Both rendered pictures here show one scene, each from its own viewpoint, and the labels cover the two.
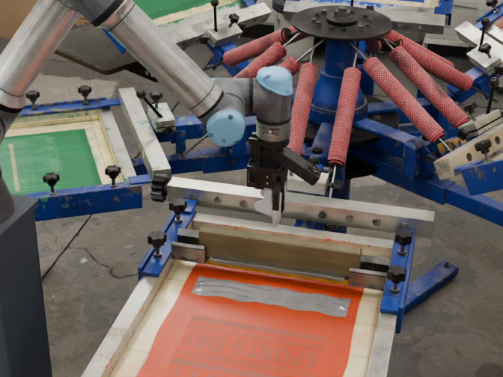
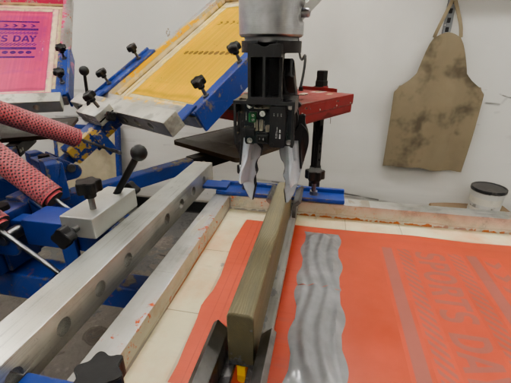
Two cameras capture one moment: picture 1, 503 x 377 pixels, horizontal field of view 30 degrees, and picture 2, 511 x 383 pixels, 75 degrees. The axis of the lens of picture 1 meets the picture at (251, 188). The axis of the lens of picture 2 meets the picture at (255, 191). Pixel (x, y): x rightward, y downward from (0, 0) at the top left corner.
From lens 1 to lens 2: 2.12 m
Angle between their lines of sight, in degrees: 80
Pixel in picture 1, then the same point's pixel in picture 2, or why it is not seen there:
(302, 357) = (432, 262)
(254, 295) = (329, 299)
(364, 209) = (182, 186)
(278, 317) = (364, 280)
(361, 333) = (361, 227)
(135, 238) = not seen: outside the picture
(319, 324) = (360, 250)
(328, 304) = (325, 242)
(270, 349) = (437, 286)
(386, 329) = (369, 203)
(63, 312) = not seen: outside the picture
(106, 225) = not seen: outside the picture
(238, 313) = (378, 320)
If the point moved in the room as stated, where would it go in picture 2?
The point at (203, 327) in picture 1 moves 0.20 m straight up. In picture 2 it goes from (442, 365) to (486, 221)
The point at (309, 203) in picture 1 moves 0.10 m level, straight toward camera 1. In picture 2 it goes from (153, 215) to (209, 216)
